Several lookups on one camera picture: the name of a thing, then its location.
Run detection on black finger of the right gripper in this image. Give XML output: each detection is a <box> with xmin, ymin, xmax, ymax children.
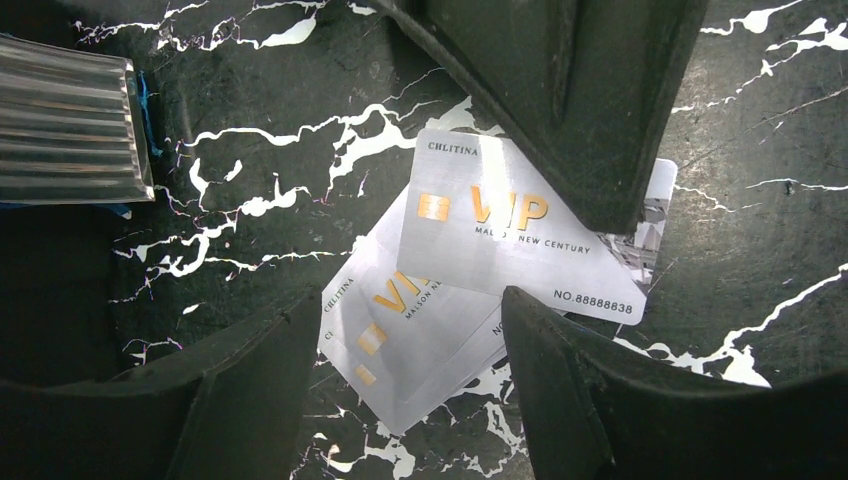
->
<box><xmin>375</xmin><ymin>0</ymin><xmax>708</xmax><ymax>234</ymax></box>

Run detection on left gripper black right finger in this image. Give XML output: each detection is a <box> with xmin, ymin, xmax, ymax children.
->
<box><xmin>502</xmin><ymin>286</ymin><xmax>847</xmax><ymax>479</ymax></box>

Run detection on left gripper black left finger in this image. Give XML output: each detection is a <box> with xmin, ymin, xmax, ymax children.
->
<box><xmin>1</xmin><ymin>288</ymin><xmax>322</xmax><ymax>479</ymax></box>

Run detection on silver VIP card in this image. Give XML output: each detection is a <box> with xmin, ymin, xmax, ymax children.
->
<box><xmin>397</xmin><ymin>129</ymin><xmax>678</xmax><ymax>326</ymax></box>

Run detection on silver credit card stack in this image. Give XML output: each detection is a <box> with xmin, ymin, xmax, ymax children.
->
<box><xmin>318</xmin><ymin>192</ymin><xmax>505</xmax><ymax>435</ymax></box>

